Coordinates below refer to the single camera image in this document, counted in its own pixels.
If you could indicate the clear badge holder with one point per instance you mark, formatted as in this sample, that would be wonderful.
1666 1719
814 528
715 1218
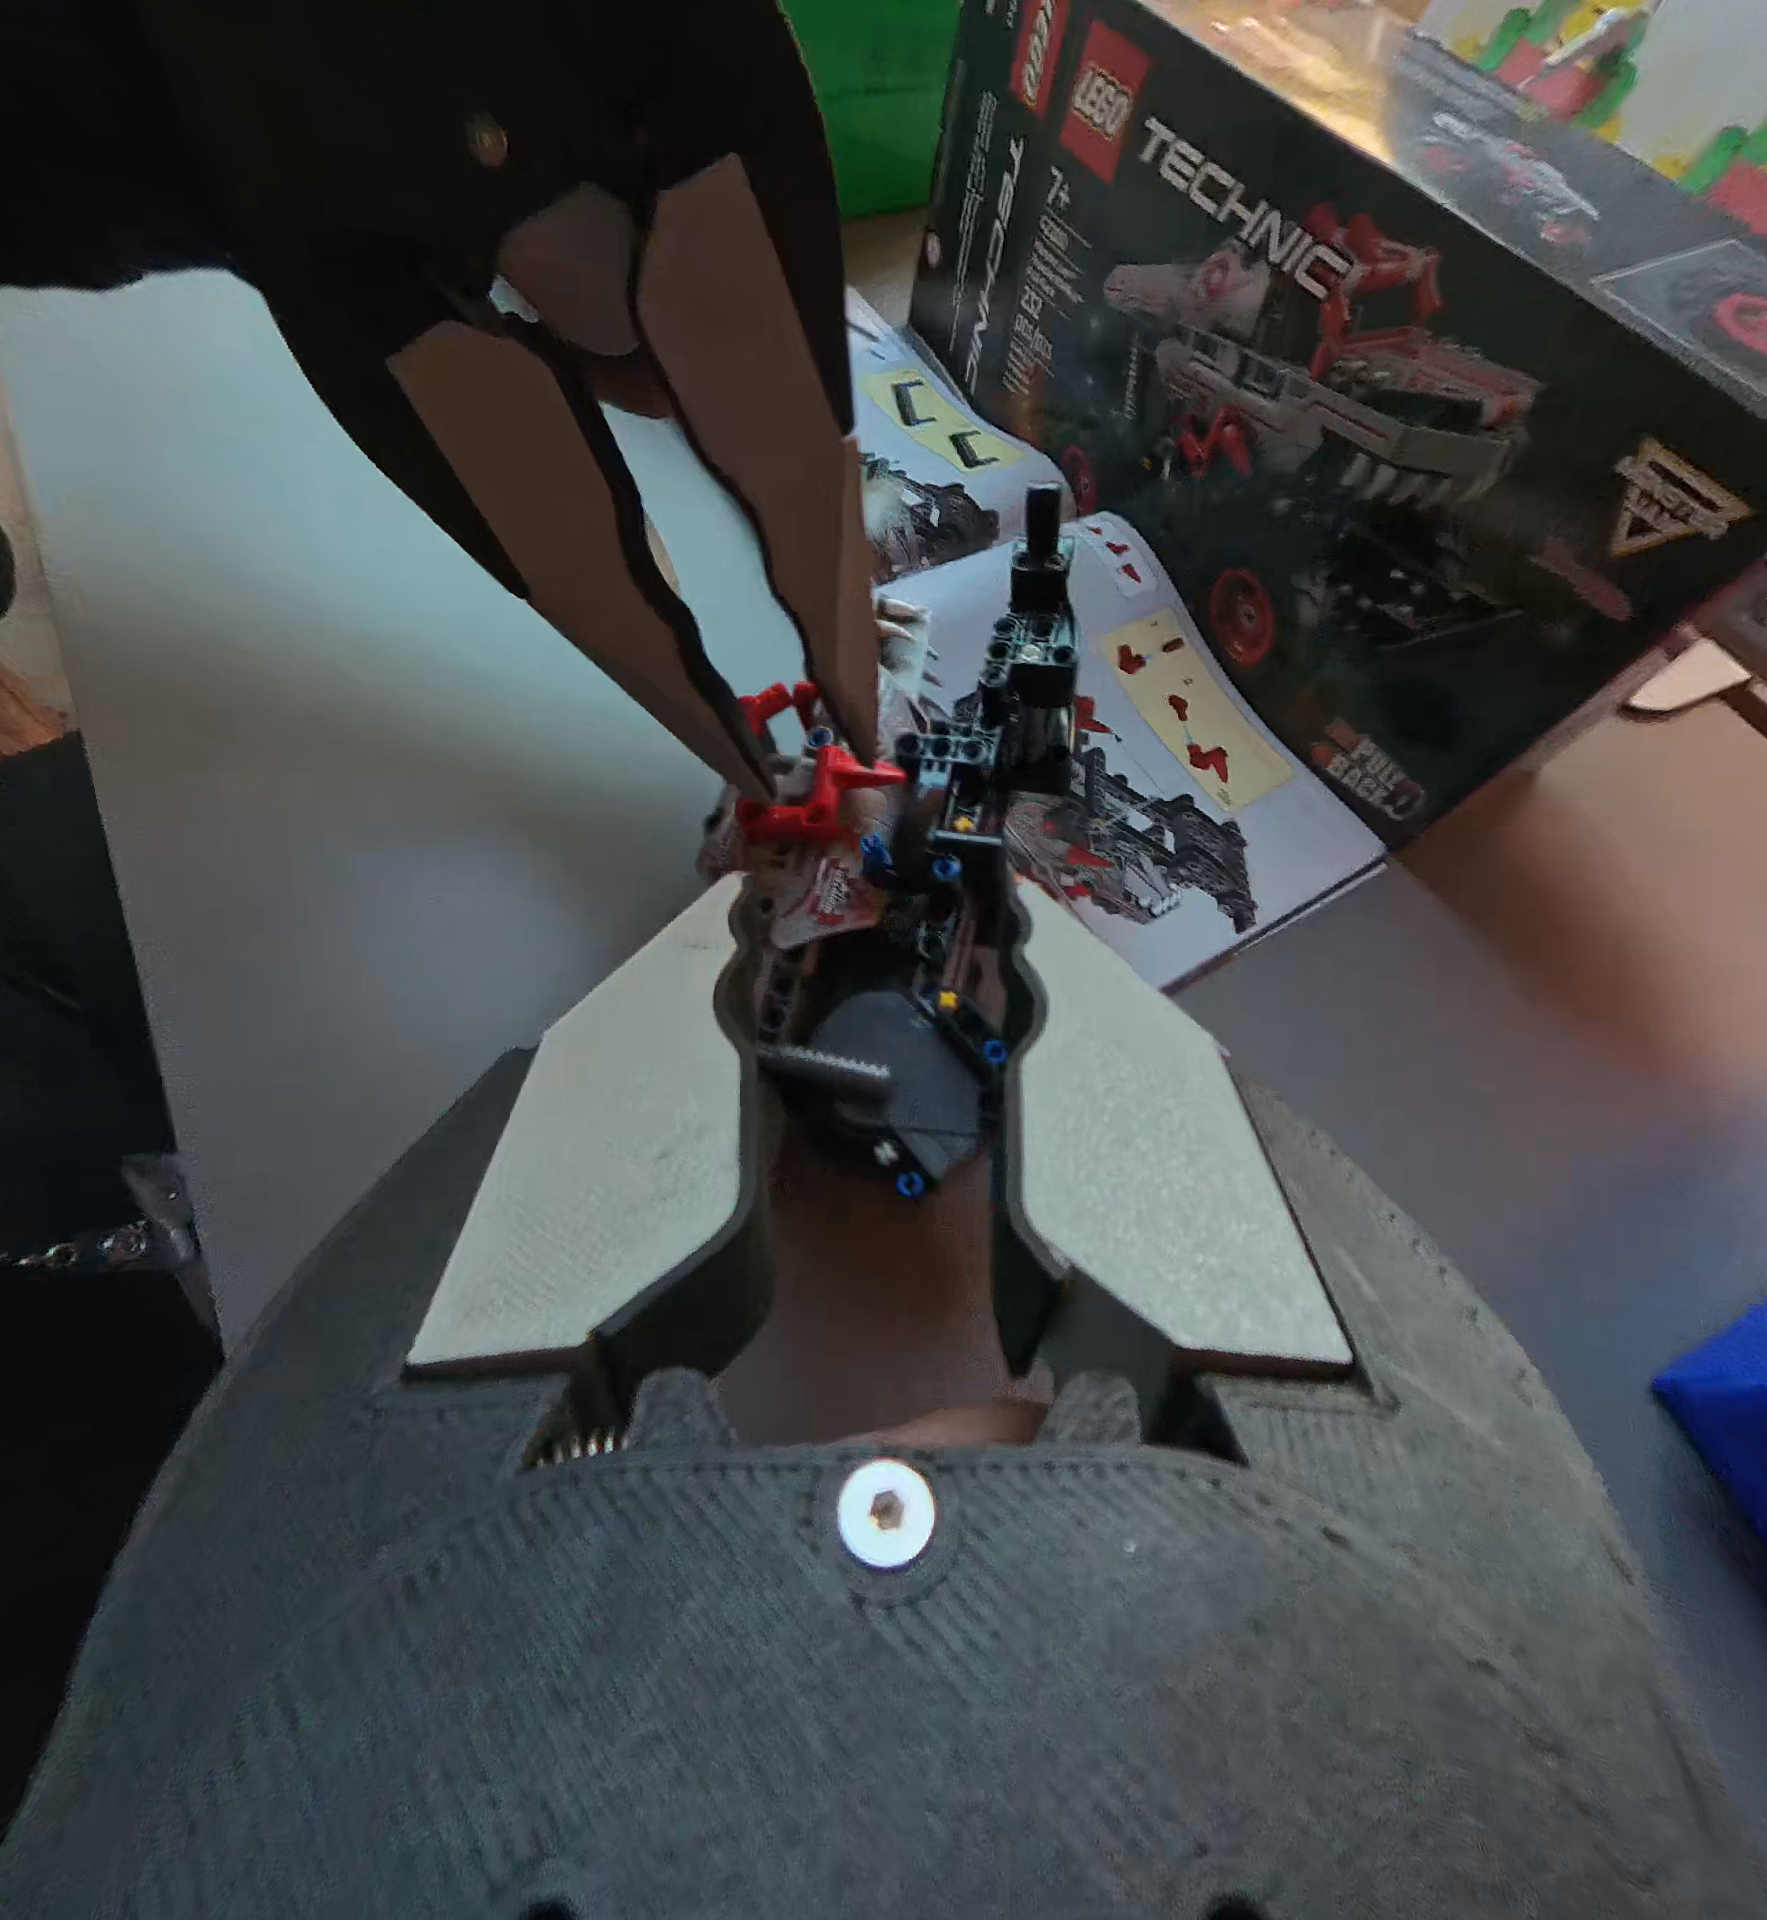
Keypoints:
160 1208

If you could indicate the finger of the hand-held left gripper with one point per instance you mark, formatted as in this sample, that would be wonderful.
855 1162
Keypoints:
523 451
741 330

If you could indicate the green plastic bin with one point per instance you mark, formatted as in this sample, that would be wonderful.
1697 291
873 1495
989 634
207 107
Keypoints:
868 104

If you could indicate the person's dark navy clothing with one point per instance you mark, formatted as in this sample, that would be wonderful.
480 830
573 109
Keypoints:
30 1052

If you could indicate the red lego short connector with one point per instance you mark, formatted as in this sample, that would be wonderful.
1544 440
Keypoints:
778 704

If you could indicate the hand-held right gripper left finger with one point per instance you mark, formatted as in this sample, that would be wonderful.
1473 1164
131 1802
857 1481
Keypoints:
600 1186

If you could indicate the lego instruction booklet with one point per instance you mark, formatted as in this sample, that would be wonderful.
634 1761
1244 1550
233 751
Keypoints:
1123 585

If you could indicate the black lego set box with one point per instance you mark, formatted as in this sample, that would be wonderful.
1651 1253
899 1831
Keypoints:
1273 526

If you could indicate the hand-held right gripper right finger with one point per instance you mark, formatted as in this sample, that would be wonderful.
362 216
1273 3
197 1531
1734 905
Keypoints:
1169 1186

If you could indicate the person's left forearm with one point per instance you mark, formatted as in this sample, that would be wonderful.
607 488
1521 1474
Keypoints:
58 136

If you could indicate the black badge reel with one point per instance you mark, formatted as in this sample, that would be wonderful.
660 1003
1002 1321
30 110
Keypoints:
58 1253

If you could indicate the person's left hand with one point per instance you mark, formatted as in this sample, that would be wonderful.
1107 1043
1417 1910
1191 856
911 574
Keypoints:
576 278

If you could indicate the grey dinosaur lego model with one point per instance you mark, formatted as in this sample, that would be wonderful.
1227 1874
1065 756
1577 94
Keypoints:
884 1079

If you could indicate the red lego pin connector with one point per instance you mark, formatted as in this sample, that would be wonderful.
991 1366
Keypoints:
778 820

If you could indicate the person's right hand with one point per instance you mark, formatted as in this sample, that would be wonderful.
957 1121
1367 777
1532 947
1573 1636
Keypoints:
973 1425

